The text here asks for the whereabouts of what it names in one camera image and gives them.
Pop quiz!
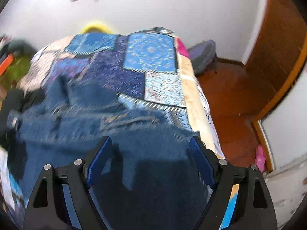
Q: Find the black folded garment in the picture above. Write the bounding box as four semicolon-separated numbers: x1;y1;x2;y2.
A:
0;88;46;149

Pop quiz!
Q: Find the grey plush cushion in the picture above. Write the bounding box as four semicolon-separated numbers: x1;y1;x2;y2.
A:
7;39;37;56

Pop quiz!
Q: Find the wooden door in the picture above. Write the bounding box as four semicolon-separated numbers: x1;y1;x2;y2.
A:
246;0;306;121

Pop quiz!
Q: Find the orange box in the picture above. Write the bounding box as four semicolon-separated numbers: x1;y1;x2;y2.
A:
0;54;14;76

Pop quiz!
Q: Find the blue denim jacket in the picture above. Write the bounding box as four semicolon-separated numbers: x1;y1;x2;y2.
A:
6;76;209;229

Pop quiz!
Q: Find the pink croc shoe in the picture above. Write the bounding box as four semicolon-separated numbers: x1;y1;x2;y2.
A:
254;145;266;173

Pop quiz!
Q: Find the blue patchwork bedspread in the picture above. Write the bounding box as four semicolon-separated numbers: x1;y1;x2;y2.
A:
0;27;240;230

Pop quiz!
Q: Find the grey purple backpack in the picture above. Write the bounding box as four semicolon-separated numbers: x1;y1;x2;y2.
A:
188;39;217;76

